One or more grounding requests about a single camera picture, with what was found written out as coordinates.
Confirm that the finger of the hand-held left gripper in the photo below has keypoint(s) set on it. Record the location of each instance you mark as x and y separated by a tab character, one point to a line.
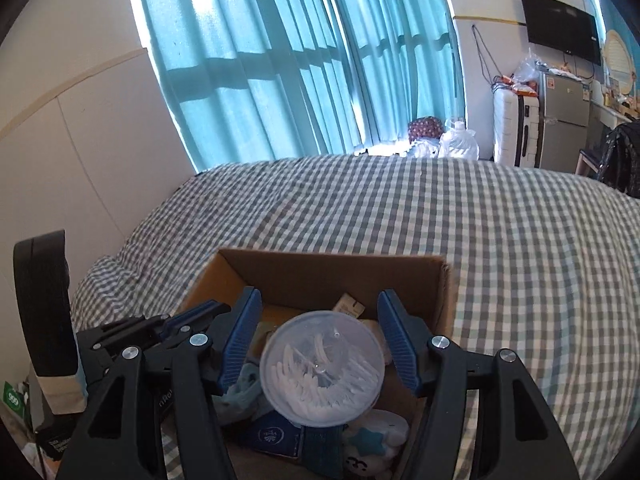
195	317
130	330

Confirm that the cardboard box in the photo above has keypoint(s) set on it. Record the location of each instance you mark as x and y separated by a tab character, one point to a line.
320	270

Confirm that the wide turquoise curtain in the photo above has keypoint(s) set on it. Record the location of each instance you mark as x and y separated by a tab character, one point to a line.
240	60

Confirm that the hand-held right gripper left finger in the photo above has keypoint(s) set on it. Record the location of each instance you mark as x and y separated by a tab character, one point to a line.
240	342

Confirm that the white suitcase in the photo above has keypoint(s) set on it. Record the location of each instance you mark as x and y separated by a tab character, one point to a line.
515	130

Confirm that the floral fabric bag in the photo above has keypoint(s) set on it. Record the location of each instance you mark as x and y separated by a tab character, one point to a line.
425	127

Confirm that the clear cotton swab container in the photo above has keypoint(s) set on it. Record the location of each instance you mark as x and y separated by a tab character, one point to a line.
322	367

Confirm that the white dressing desk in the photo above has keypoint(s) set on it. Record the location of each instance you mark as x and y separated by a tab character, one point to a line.
607	112

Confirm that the large clear water jug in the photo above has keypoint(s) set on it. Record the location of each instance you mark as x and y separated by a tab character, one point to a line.
457	142

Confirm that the clear plastic bag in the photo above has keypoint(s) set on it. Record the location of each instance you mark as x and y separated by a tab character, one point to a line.
527	67

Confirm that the small brown carton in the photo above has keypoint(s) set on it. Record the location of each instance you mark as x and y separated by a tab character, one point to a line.
350	305

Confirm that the white plastic bag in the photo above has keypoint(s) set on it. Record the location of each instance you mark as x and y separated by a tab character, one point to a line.
425	149

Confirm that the black wall television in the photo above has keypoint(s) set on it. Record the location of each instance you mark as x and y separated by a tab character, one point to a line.
557	22

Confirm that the narrow turquoise curtain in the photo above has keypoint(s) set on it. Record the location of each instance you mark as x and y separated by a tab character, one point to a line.
400	50

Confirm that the green checked blanket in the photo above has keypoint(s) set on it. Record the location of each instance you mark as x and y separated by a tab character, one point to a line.
500	260

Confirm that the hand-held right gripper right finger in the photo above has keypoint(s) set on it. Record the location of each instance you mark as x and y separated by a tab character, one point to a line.
400	345

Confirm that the green medicine box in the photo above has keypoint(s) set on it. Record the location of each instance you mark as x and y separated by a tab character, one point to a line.
15	399

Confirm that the black curved panel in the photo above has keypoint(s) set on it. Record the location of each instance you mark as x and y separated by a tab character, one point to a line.
42	305

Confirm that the blue tissue packet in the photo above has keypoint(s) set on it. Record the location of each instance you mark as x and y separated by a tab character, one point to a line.
272	435

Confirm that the teal cloth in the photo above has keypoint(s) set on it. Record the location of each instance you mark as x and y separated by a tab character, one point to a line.
240	395

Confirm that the white oval mirror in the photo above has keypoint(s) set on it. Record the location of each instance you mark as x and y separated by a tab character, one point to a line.
620	60

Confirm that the silver small fridge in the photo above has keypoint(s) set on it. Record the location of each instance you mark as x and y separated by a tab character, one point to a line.
565	110

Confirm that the white plush toy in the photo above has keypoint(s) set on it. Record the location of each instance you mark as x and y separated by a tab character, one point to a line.
380	430

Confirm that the orange snack packets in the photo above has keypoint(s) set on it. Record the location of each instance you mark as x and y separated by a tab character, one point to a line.
520	87

